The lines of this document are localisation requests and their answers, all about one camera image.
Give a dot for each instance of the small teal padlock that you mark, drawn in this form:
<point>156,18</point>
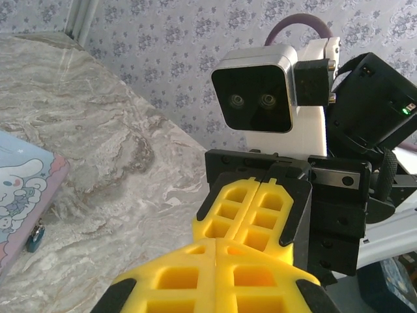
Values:
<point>35,239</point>

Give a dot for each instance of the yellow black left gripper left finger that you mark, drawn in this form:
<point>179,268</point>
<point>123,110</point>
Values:
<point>169,287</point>

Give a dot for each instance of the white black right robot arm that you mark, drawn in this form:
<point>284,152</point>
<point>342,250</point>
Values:
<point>391,241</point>

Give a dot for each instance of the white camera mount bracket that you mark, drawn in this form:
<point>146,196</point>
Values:
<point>312,130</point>

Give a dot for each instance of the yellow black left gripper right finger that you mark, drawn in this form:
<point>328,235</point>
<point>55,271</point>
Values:
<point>260,287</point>

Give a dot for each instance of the silver black wrist camera box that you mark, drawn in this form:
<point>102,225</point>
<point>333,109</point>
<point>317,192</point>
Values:
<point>254,88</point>

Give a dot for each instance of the pastel cartoon tin box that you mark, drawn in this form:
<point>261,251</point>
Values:
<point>23,182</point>

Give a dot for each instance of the aluminium frame corner post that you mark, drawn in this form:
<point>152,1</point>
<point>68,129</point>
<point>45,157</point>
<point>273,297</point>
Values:
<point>79,16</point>

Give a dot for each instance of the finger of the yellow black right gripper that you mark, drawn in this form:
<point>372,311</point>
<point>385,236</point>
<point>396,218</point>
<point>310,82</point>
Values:
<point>224,208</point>
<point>277,221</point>

